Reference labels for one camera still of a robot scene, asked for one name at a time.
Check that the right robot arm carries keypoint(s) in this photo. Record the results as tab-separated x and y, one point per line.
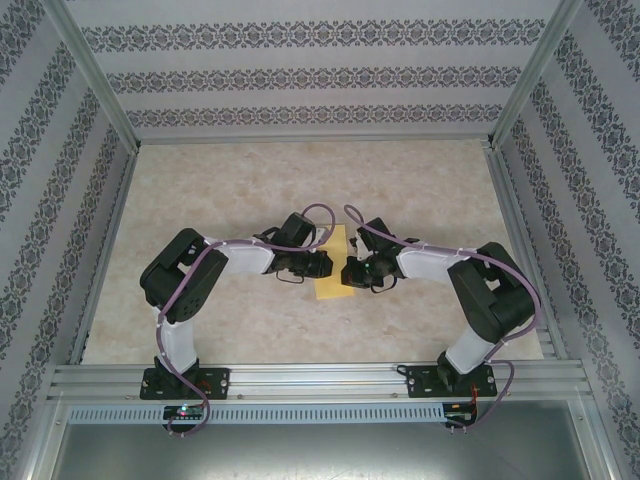
425	262

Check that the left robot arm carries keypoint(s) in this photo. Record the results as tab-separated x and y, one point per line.
245	257

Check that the grey metal sheet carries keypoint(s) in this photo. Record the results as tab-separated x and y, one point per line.
320	452

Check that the small circuit board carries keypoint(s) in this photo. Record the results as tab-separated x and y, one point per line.
182	411
457	415

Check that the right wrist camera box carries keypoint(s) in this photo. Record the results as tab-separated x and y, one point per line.
377	232

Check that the aluminium mounting rail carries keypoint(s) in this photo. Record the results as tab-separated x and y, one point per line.
320	380

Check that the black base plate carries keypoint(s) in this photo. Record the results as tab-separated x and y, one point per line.
420	380
217	382

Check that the aluminium side rail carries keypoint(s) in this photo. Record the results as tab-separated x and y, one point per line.
119	210
510	200

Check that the aluminium frame post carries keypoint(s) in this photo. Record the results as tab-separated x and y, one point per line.
537	70
95	75

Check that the aluminium frame bar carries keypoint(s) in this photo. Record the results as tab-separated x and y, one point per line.
37	440
607	440

